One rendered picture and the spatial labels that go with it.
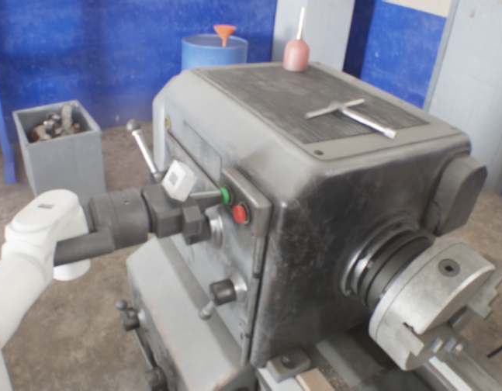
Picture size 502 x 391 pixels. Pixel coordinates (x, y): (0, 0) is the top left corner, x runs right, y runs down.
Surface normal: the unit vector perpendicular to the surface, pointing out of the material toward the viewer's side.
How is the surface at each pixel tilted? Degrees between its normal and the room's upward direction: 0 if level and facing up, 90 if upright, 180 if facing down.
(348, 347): 0
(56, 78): 90
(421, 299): 51
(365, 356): 0
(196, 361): 32
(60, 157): 90
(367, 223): 90
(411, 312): 62
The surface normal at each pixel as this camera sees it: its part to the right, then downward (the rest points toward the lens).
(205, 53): -0.18, 0.52
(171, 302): -0.38, -0.60
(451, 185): -0.86, 0.21
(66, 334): 0.09, -0.84
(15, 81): 0.50, 0.51
